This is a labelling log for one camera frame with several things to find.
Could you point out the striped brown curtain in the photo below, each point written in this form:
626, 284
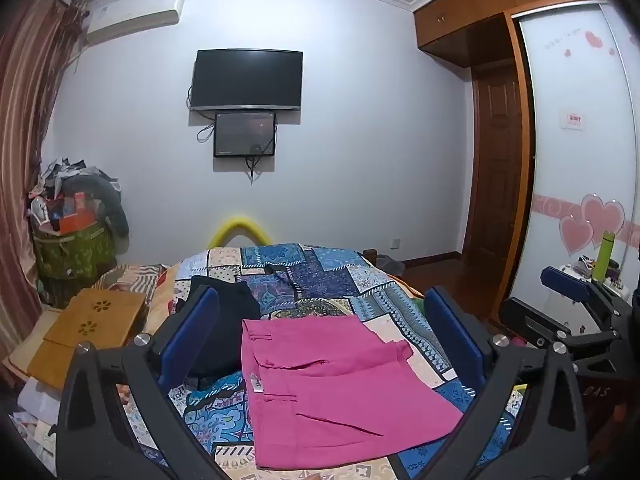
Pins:
25, 135

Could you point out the pile of clutter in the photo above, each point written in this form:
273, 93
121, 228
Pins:
65, 195

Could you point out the white heart-print sliding door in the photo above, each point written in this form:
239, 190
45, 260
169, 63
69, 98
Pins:
575, 175

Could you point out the wooden overhead cabinet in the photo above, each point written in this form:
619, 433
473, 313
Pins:
480, 7

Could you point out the red and white sticker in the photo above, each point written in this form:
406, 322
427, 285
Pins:
573, 120

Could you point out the yellow foam tube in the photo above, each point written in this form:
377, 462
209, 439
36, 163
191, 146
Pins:
240, 227

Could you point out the pink pants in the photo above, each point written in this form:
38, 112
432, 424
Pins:
325, 385

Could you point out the green bottle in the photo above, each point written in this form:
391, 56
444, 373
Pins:
603, 257

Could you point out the white bedside table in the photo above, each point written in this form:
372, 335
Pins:
570, 310

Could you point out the small black wall screen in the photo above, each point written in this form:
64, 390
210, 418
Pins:
245, 134

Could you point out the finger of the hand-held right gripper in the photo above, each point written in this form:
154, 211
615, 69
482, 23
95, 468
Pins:
530, 317
567, 282

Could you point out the dark folded pants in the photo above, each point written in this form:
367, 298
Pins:
230, 330

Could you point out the white air conditioner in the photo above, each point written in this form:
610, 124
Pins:
135, 12

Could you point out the wooden board with flower cutouts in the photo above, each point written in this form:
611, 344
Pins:
85, 330

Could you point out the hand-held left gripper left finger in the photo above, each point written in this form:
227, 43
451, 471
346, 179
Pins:
192, 332

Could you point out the grey cloth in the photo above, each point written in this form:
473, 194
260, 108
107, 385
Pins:
112, 205

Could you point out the white wall socket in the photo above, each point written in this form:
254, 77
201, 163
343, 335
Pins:
395, 244

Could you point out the patchwork printed blanket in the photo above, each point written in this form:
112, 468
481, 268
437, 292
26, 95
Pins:
320, 280

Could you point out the wall-mounted black television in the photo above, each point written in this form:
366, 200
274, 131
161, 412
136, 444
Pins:
247, 80

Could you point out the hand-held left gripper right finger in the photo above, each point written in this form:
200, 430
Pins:
452, 332

